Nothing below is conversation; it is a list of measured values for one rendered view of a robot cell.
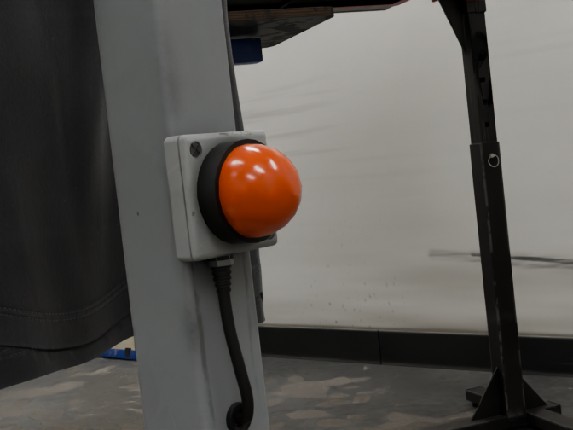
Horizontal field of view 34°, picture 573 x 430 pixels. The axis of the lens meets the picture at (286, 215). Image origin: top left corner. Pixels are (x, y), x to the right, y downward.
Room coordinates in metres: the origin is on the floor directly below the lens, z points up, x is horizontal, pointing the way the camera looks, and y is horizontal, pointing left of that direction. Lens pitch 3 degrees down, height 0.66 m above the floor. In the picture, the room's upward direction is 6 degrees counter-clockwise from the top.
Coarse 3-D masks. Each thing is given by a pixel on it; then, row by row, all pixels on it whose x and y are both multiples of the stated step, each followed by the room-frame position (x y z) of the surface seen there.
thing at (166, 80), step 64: (128, 0) 0.39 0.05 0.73; (192, 0) 0.39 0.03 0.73; (128, 64) 0.39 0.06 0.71; (192, 64) 0.39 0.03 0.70; (128, 128) 0.39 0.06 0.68; (192, 128) 0.39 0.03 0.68; (128, 192) 0.40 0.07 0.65; (192, 192) 0.37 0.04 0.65; (128, 256) 0.40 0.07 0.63; (192, 256) 0.37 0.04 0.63; (192, 320) 0.38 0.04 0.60; (256, 320) 0.40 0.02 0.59; (192, 384) 0.38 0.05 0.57; (256, 384) 0.40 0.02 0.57
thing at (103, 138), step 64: (0, 0) 0.65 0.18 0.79; (64, 0) 0.71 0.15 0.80; (0, 64) 0.65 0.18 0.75; (64, 64) 0.70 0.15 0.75; (0, 128) 0.65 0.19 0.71; (64, 128) 0.70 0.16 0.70; (0, 192) 0.64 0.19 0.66; (64, 192) 0.69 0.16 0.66; (0, 256) 0.64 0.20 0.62; (64, 256) 0.69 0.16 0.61; (256, 256) 0.82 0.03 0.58; (0, 320) 0.63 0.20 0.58; (64, 320) 0.68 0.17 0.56; (128, 320) 0.74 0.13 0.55; (0, 384) 0.63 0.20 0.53
